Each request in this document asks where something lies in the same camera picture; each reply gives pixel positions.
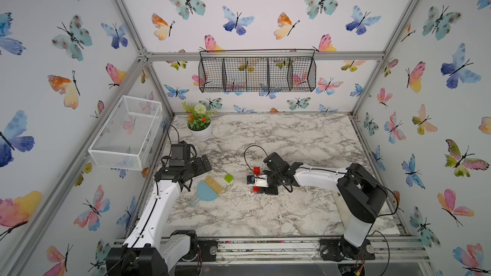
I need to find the green lego brick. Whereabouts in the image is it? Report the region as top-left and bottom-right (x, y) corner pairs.
(224, 174), (234, 183)

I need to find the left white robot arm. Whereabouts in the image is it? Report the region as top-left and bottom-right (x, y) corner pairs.
(106, 155), (212, 275)

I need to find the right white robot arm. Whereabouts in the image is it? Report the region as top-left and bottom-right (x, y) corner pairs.
(247, 153), (388, 249)

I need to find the white flower pot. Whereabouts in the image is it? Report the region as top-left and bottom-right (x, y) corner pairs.
(190, 123), (212, 142)

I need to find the green artificial plant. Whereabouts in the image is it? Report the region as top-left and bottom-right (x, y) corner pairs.
(182, 102), (214, 132)

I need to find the white mesh basket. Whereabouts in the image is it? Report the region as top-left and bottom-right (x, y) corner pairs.
(88, 95), (162, 171)

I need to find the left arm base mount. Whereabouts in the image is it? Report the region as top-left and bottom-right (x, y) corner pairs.
(169, 229), (218, 262)

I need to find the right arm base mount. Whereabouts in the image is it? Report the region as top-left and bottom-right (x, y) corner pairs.
(319, 236), (375, 262)

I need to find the black wire basket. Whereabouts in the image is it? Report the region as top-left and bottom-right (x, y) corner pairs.
(196, 49), (317, 93)

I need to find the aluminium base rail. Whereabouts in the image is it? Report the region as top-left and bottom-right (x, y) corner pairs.
(198, 235), (430, 265)

